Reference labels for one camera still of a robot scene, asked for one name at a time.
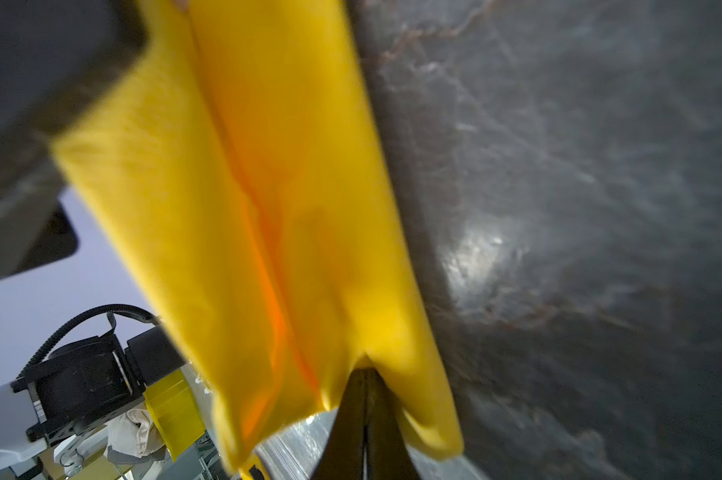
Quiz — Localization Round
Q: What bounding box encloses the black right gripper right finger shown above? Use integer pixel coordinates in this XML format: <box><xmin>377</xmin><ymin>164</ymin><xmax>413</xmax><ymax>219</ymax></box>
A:
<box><xmin>365</xmin><ymin>369</ymin><xmax>420</xmax><ymax>480</ymax></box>

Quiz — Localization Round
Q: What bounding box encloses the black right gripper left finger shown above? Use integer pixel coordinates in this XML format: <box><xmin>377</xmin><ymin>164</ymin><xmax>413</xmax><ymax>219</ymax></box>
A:
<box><xmin>311</xmin><ymin>370</ymin><xmax>366</xmax><ymax>480</ymax></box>

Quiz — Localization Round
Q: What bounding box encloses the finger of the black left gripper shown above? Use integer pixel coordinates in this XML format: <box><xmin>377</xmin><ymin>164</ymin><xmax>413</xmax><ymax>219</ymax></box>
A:
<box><xmin>0</xmin><ymin>1</ymin><xmax>146</xmax><ymax>280</ymax></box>

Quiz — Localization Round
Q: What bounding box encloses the yellow paper napkin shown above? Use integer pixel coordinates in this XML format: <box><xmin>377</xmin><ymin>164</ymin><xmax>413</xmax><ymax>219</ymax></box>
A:
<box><xmin>51</xmin><ymin>1</ymin><xmax>464</xmax><ymax>469</ymax></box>

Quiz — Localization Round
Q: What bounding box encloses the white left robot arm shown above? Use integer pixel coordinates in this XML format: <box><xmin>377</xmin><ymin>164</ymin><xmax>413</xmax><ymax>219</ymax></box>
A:
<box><xmin>0</xmin><ymin>1</ymin><xmax>182</xmax><ymax>479</ymax></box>

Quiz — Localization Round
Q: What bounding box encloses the yellow parts bin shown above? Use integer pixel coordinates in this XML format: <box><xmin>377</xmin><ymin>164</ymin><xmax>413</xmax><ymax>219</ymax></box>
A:
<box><xmin>143</xmin><ymin>369</ymin><xmax>206</xmax><ymax>460</ymax></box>

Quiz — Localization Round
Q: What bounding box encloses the black corrugated left cable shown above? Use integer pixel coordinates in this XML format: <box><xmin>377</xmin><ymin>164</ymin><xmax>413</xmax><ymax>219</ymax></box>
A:
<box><xmin>16</xmin><ymin>303</ymin><xmax>161</xmax><ymax>379</ymax></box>

